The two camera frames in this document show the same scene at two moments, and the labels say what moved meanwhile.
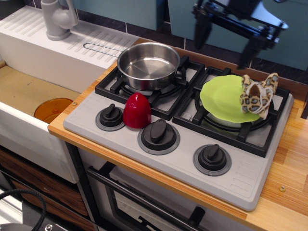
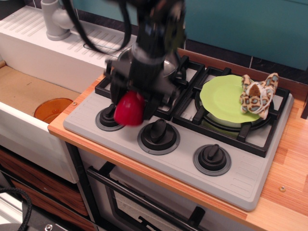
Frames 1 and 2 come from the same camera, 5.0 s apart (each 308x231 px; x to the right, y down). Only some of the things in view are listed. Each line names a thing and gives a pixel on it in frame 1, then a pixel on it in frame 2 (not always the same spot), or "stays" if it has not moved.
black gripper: [251, 16] → [145, 72]
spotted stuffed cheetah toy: [256, 96] stays
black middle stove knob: [159, 138] stays
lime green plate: [220, 96] stays
